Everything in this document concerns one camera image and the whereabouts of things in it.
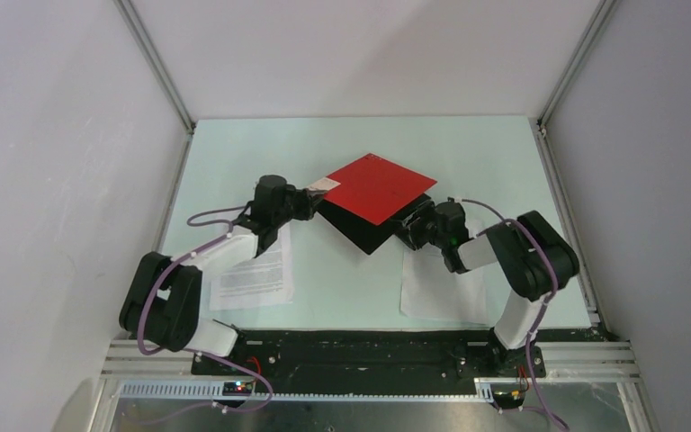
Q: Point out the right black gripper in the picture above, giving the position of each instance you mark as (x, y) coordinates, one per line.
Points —
(411, 234)

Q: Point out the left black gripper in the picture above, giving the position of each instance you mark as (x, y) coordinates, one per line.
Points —
(308, 201)

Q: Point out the red folder black inside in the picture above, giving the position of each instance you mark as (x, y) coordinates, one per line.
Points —
(364, 199)

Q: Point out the printed paper sheet top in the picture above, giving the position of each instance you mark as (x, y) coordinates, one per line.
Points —
(263, 281)

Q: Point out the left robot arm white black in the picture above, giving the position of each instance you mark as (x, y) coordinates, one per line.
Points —
(162, 305)

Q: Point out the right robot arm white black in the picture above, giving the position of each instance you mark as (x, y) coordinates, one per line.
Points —
(535, 259)

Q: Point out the white paper sheet right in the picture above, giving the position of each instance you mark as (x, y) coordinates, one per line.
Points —
(430, 291)

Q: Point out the left circuit board with leds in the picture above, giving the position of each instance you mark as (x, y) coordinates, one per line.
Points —
(237, 389)

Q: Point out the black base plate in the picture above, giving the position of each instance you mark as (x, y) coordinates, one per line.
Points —
(372, 362)

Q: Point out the right circuit board with wires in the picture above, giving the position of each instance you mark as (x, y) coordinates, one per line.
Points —
(505, 400)

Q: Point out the left aluminium frame post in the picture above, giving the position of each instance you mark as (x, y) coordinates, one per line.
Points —
(147, 47)

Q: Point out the aluminium frame post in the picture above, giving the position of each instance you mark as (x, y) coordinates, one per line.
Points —
(147, 47)
(589, 38)

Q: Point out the grey slotted cable duct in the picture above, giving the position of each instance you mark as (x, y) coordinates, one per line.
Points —
(215, 391)

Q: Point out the right aluminium frame post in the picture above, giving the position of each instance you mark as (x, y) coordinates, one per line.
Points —
(589, 38)

